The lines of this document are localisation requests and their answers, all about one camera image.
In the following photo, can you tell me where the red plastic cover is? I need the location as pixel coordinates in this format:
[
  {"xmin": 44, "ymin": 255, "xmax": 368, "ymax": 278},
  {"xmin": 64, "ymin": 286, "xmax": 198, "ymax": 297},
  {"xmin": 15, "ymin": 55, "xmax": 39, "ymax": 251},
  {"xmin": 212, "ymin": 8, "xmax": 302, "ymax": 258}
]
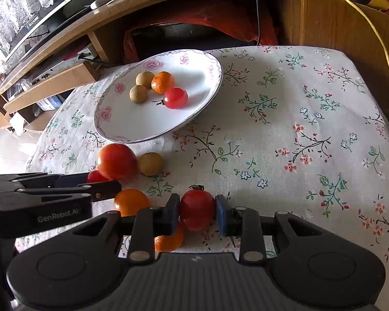
[{"xmin": 123, "ymin": 0, "xmax": 279, "ymax": 64}]

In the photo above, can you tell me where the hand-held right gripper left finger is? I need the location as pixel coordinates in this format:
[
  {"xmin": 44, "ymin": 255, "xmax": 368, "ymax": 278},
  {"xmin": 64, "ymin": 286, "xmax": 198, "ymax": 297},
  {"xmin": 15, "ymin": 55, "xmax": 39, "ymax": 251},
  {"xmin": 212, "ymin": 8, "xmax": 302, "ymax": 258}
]
[{"xmin": 68, "ymin": 193, "xmax": 181, "ymax": 263}]

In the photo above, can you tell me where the wooden television cabinet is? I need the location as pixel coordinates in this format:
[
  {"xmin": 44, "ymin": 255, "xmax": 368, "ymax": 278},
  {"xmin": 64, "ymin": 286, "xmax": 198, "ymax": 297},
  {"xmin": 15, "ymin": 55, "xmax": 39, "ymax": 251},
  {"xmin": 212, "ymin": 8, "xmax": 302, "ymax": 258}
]
[{"xmin": 0, "ymin": 0, "xmax": 389, "ymax": 137}]

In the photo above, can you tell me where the black television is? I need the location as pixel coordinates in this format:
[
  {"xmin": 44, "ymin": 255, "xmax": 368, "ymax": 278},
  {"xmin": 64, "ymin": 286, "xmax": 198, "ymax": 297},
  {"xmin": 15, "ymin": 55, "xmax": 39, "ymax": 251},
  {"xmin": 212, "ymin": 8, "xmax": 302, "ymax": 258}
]
[{"xmin": 0, "ymin": 0, "xmax": 124, "ymax": 63}]

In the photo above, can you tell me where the white floral bowl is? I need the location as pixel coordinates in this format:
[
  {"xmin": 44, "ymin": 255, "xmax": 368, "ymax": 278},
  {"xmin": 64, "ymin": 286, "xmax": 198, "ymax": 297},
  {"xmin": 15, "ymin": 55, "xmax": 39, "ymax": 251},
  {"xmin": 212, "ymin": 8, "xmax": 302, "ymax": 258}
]
[{"xmin": 94, "ymin": 49, "xmax": 224, "ymax": 144}]

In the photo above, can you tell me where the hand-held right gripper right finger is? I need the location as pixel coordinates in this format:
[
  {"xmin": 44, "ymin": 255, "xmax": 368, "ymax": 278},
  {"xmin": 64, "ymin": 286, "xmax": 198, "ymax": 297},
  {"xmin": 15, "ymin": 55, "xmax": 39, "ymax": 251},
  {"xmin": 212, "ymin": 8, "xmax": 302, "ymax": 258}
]
[{"xmin": 215, "ymin": 195, "xmax": 328, "ymax": 264}]

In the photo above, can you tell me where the small red tomato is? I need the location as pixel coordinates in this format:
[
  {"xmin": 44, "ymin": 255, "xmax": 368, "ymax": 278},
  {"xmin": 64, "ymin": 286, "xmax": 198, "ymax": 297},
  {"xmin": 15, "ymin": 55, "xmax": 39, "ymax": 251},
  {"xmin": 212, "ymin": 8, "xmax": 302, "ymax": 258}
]
[
  {"xmin": 86, "ymin": 170, "xmax": 109, "ymax": 183},
  {"xmin": 179, "ymin": 185, "xmax": 216, "ymax": 231},
  {"xmin": 152, "ymin": 87, "xmax": 189, "ymax": 110}
]

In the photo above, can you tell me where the yellow cable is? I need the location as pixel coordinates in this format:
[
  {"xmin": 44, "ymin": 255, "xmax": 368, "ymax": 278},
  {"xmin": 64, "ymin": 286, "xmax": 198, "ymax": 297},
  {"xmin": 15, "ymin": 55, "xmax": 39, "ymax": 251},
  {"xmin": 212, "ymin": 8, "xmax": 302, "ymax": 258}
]
[{"xmin": 318, "ymin": 0, "xmax": 389, "ymax": 104}]

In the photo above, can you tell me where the large red tomato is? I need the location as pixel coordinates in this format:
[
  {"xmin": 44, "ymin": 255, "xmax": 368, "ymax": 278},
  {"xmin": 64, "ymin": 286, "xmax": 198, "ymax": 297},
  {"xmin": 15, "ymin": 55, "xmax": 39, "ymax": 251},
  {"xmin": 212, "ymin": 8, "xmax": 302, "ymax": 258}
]
[{"xmin": 96, "ymin": 143, "xmax": 138, "ymax": 181}]

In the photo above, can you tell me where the white lace cloth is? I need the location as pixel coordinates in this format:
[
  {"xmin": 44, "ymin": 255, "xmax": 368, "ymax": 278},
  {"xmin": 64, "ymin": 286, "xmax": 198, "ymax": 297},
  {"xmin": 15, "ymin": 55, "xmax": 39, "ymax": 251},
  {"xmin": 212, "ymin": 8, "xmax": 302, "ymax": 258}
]
[{"xmin": 0, "ymin": 0, "xmax": 73, "ymax": 55}]

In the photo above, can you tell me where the brown longan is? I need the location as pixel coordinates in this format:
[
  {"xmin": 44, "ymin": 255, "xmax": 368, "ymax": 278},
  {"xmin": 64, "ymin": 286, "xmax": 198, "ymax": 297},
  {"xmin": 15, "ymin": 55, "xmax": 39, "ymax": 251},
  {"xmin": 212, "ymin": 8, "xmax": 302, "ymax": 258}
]
[
  {"xmin": 135, "ymin": 71, "xmax": 155, "ymax": 89},
  {"xmin": 129, "ymin": 85, "xmax": 148, "ymax": 103},
  {"xmin": 138, "ymin": 152, "xmax": 164, "ymax": 176}
]

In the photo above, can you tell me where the floral tablecloth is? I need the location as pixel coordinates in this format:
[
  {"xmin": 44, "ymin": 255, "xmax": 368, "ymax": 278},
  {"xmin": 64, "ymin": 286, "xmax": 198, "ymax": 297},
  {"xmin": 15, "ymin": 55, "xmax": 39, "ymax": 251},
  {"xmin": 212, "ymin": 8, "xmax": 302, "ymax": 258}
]
[{"xmin": 15, "ymin": 45, "xmax": 389, "ymax": 311}]

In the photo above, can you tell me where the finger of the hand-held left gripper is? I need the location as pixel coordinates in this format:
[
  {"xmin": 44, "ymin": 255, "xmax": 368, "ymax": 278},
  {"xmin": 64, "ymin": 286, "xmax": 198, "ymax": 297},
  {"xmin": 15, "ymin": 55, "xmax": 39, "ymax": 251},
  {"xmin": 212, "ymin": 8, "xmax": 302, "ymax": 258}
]
[
  {"xmin": 16, "ymin": 180, "xmax": 122, "ymax": 203},
  {"xmin": 0, "ymin": 172, "xmax": 89, "ymax": 198}
]

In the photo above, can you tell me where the small orange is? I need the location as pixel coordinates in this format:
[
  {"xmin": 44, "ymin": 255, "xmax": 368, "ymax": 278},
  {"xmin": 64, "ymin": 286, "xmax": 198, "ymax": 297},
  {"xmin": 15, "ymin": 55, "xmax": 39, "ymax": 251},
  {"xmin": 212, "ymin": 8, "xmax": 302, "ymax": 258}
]
[
  {"xmin": 114, "ymin": 188, "xmax": 151, "ymax": 217},
  {"xmin": 151, "ymin": 71, "xmax": 176, "ymax": 95},
  {"xmin": 154, "ymin": 222, "xmax": 185, "ymax": 252}
]

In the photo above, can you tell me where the silver set-top box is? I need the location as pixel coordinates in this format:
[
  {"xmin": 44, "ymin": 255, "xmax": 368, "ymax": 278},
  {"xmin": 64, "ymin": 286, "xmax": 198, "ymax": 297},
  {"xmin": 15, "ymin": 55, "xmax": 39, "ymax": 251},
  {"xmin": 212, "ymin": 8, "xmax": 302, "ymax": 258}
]
[{"xmin": 25, "ymin": 46, "xmax": 100, "ymax": 87}]

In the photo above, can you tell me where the blue and white box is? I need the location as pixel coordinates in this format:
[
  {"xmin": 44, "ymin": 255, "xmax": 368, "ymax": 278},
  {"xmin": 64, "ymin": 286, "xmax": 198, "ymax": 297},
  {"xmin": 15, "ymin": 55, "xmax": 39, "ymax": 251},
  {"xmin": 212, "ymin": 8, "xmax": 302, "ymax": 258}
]
[{"xmin": 35, "ymin": 95, "xmax": 64, "ymax": 113}]

